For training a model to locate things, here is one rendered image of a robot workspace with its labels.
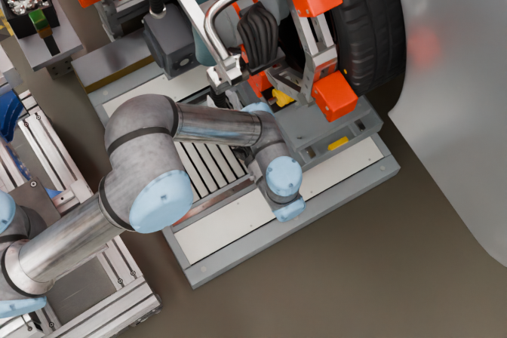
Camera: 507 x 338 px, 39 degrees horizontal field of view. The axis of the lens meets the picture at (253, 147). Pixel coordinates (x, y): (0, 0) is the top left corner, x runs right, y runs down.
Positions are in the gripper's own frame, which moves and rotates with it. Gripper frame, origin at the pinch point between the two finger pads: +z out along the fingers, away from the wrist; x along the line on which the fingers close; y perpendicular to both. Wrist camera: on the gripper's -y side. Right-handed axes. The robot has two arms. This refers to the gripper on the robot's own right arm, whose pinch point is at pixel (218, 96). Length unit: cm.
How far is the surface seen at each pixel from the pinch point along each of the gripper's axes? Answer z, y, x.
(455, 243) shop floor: -54, -83, -61
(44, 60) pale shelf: 54, -38, 33
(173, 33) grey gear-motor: 45, -42, -7
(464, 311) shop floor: -75, -83, -50
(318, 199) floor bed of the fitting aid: -19, -75, -26
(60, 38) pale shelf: 59, -38, 25
